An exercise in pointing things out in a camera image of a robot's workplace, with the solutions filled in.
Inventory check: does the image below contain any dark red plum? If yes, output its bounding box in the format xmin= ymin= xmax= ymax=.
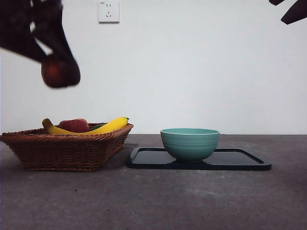
xmin=40 ymin=58 xmax=81 ymax=90

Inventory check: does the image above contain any teal ceramic bowl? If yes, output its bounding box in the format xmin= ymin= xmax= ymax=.
xmin=160 ymin=128 xmax=221 ymax=164

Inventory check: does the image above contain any red fruit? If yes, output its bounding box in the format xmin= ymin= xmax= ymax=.
xmin=59 ymin=118 xmax=90 ymax=133

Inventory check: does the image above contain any yellow banana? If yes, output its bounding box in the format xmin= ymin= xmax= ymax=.
xmin=42 ymin=116 xmax=130 ymax=136

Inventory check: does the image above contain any brown wicker basket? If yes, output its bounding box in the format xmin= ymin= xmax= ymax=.
xmin=0 ymin=122 xmax=134 ymax=172

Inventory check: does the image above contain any black rectangular tray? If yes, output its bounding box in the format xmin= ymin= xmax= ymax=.
xmin=126 ymin=147 xmax=272 ymax=171

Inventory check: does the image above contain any white wall socket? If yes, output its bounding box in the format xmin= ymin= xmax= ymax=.
xmin=98 ymin=1 xmax=120 ymax=24

